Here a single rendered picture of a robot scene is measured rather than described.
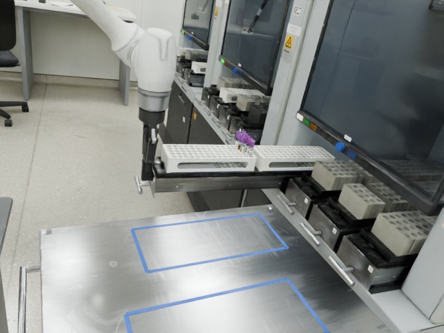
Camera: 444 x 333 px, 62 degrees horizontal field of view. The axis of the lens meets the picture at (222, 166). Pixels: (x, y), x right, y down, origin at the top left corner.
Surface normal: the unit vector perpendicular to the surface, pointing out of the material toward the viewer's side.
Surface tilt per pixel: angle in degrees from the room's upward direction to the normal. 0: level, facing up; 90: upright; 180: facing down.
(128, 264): 0
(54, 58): 90
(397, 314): 0
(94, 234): 0
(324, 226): 90
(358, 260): 90
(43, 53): 90
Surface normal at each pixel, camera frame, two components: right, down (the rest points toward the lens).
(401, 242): -0.93, 0.00
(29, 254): 0.17, -0.88
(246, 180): 0.33, 0.48
